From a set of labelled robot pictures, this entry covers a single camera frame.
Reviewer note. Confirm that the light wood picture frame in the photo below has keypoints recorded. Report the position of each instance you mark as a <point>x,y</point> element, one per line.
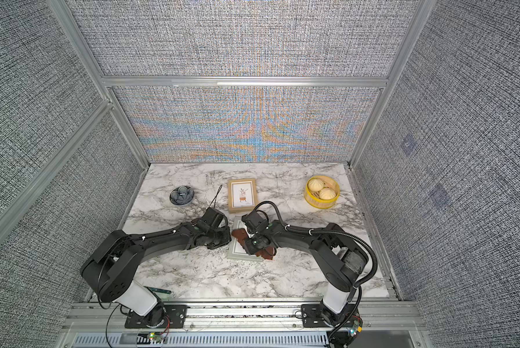
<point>242,195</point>

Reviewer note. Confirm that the white steamed bun back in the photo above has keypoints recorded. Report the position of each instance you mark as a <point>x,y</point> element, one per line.
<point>316,185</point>

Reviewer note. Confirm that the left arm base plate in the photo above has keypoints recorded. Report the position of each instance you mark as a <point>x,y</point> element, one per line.
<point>160,317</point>

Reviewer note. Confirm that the white steamed bun front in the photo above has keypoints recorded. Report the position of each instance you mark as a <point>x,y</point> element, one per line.
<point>327,194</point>

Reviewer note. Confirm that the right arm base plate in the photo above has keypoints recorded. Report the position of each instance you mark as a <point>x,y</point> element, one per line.
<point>311,316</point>

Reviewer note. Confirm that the grey flower shaped dish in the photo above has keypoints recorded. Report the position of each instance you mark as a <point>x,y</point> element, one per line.
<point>182,195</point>

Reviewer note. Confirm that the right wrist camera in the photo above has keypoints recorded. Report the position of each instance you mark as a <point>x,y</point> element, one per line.
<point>255,222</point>

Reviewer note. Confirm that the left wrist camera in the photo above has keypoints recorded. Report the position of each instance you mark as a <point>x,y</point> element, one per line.
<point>211,219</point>

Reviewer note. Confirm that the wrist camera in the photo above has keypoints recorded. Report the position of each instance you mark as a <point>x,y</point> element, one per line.
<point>211,219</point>
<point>255,222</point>

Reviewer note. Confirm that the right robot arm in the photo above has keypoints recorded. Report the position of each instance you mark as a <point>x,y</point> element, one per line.
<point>346,261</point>

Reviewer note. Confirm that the grey green picture frame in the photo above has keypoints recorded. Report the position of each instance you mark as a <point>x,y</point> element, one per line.
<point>236,251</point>

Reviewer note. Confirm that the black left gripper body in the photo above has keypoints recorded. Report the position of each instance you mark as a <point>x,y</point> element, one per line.
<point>218,240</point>

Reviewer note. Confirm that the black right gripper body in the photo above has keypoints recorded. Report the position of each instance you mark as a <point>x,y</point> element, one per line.
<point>253,243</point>

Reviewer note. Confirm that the brown microfibre cloth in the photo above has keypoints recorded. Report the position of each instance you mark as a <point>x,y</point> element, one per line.
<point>241,236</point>

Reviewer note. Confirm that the yellow rimmed bamboo steamer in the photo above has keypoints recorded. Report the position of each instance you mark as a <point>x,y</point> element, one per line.
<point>313,198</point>

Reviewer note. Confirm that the white steamed bun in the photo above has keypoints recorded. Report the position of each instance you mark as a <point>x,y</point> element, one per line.
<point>327,194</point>
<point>316,185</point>

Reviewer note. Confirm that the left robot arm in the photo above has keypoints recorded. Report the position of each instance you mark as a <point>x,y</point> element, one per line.
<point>111,268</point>

